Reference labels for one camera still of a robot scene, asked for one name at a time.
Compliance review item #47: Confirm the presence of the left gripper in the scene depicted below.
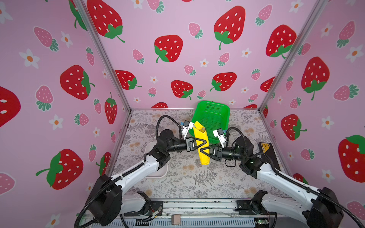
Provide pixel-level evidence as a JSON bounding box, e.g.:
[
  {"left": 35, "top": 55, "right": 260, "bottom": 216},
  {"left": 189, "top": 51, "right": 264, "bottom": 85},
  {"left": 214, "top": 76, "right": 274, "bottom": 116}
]
[{"left": 165, "top": 137, "right": 205, "bottom": 155}]

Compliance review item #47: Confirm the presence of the yellow paper napkin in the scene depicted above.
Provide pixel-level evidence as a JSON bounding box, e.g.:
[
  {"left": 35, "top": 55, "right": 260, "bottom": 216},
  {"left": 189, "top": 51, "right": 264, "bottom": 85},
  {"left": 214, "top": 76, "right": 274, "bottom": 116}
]
[{"left": 193, "top": 121, "right": 210, "bottom": 165}]

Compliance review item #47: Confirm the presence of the green plastic basket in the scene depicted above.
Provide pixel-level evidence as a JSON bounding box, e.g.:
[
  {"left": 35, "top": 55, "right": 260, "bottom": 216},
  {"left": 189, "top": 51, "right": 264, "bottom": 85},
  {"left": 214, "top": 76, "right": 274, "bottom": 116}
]
[{"left": 192, "top": 101, "right": 231, "bottom": 144}]

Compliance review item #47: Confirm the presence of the white rectangular tray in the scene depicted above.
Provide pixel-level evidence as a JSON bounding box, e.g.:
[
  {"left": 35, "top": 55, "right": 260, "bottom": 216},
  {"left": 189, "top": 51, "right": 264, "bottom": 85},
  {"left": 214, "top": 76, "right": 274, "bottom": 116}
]
[{"left": 144, "top": 142, "right": 169, "bottom": 179}]

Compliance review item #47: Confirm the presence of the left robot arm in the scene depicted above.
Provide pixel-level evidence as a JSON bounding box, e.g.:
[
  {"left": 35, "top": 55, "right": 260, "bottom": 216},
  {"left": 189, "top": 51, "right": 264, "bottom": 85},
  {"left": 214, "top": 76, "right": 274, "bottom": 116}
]
[{"left": 74, "top": 120, "right": 209, "bottom": 228}]

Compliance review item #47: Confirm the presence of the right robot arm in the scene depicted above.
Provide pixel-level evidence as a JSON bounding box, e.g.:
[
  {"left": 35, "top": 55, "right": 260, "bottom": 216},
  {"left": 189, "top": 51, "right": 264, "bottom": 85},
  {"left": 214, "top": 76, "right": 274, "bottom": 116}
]
[{"left": 199, "top": 127, "right": 364, "bottom": 228}]

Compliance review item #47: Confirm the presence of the black box yellow label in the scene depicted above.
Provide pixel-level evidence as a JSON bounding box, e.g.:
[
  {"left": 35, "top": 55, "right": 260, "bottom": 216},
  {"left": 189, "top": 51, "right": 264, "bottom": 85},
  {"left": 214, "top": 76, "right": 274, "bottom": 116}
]
[{"left": 258, "top": 142, "right": 280, "bottom": 171}]

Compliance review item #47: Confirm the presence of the small pink block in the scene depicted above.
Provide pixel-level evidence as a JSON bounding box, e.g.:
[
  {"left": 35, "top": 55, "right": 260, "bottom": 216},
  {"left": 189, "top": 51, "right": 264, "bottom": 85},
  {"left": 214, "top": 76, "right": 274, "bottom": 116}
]
[{"left": 171, "top": 214, "right": 181, "bottom": 226}]

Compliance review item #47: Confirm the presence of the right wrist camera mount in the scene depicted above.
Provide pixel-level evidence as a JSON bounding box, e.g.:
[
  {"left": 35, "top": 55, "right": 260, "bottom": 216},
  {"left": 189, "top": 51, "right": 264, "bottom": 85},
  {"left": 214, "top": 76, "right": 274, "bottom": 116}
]
[{"left": 213, "top": 128, "right": 226, "bottom": 148}]

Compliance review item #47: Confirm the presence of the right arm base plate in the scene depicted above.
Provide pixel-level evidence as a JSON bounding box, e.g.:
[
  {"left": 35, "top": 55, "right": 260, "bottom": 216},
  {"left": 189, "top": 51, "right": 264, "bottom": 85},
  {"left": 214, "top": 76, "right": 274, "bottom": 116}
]
[{"left": 234, "top": 199, "right": 275, "bottom": 216}]

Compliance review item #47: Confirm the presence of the aluminium rail frame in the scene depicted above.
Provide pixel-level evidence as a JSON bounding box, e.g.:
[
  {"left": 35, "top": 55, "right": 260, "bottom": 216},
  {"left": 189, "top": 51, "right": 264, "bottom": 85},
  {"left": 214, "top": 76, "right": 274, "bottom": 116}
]
[{"left": 76, "top": 198, "right": 314, "bottom": 228}]

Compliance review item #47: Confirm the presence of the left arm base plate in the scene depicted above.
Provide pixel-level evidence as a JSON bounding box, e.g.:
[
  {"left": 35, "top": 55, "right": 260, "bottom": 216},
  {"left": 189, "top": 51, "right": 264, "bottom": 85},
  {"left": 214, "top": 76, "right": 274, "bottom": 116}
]
[{"left": 137, "top": 201, "right": 163, "bottom": 217}]

